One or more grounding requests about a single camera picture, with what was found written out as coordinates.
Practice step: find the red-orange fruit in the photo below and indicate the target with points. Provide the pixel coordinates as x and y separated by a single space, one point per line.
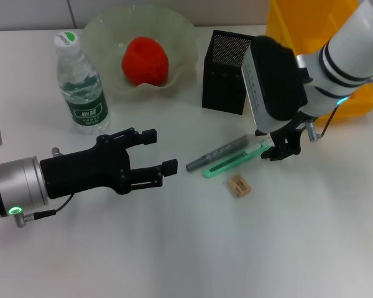
144 60

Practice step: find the yellow plastic bin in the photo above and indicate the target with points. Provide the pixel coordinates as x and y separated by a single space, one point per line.
283 25

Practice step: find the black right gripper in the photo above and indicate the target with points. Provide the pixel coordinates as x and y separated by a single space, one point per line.
290 133

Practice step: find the clear wavy glass bowl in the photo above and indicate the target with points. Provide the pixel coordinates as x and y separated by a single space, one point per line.
174 40

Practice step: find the mint green utility knife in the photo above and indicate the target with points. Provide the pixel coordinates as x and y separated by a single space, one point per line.
233 161

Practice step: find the black mesh pen holder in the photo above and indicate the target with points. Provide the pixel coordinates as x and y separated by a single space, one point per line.
223 87

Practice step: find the green label water bottle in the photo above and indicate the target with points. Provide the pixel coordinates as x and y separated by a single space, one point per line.
87 108

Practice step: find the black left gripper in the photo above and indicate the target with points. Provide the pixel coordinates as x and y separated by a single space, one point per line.
87 167

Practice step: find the tan eraser block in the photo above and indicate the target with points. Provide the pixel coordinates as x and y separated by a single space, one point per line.
239 185

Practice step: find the grey marker pen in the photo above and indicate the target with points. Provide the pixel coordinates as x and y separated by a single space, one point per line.
220 150

